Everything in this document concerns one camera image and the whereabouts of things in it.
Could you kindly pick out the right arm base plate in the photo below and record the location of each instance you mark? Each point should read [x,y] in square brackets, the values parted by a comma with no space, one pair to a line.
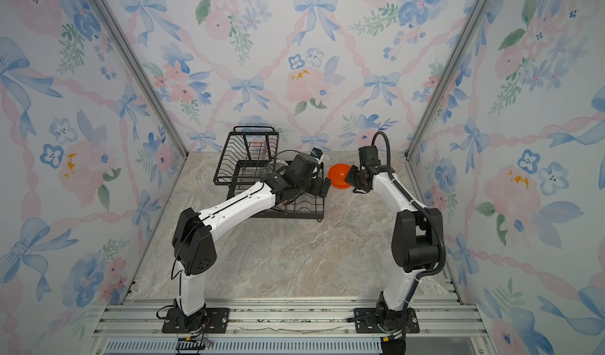
[370,321]

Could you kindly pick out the right aluminium corner post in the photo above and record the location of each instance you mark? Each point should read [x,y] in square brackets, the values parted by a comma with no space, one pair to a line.
[450,69]

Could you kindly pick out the aluminium mounting rail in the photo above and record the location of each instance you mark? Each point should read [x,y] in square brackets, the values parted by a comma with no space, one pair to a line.
[291,326]

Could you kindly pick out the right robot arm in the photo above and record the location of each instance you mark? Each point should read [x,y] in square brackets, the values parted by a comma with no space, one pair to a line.
[417,239]

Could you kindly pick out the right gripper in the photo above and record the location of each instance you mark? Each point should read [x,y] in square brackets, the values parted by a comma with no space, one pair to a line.
[349,178]

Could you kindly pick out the orange plastic bowl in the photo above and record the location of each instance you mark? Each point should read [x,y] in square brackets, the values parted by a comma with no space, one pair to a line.
[337,174]

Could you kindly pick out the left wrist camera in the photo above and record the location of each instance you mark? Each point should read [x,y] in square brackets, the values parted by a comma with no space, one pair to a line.
[318,154]

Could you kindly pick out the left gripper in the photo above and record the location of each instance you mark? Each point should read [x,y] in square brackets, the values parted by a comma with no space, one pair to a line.
[318,191]

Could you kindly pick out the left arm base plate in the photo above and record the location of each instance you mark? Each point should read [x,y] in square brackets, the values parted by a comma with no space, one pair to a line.
[206,321]

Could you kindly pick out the left aluminium corner post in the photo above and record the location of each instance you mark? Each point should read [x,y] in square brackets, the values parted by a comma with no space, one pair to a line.
[108,18]

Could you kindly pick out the black wire dish rack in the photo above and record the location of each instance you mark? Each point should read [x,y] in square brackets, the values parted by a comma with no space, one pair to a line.
[251,152]

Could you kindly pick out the aluminium corner post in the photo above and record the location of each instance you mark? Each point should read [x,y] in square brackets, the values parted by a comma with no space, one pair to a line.
[108,18]
[450,69]

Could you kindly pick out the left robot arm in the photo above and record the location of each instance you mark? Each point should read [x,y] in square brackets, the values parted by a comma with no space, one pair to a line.
[196,232]

